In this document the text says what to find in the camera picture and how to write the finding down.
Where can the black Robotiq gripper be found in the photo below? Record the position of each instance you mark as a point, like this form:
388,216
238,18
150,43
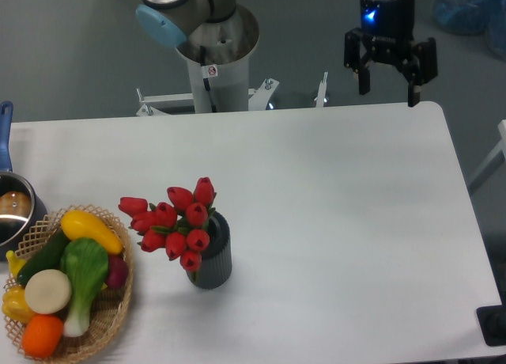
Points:
386,36

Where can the red tulip bouquet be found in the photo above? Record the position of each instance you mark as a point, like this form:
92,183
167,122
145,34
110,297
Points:
179,226

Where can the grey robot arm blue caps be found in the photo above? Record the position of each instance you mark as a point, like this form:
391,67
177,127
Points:
171,22

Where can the dark grey ribbed vase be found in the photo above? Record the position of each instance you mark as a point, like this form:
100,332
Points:
216,265

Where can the blue plastic bag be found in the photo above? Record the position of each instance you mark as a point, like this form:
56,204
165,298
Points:
473,17

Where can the black clamp at table corner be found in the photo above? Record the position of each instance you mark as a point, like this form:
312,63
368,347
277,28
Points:
492,323

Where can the purple red radish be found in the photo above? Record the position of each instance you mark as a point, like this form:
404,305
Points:
118,271

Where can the yellow squash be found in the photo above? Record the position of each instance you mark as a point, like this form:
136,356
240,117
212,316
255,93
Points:
78,224

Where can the green bok choy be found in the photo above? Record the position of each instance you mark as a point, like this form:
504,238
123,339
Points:
85,263

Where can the woven wicker basket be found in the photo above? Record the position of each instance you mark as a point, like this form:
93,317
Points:
109,309

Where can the green cucumber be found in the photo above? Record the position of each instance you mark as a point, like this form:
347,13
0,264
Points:
48,257

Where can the yellow banana tip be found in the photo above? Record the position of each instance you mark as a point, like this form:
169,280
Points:
14,262

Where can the orange fruit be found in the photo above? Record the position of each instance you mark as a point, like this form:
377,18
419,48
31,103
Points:
42,335

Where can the yellow bell pepper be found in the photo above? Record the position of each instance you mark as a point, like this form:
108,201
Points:
15,306

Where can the white metal base frame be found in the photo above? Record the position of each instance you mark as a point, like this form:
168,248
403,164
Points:
261,98

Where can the white frame at right edge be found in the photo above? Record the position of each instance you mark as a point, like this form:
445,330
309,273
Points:
491,163

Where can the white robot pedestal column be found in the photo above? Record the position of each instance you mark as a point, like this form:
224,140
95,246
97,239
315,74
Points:
217,57

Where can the blue handled steel saucepan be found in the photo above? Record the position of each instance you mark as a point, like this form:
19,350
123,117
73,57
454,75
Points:
21,207

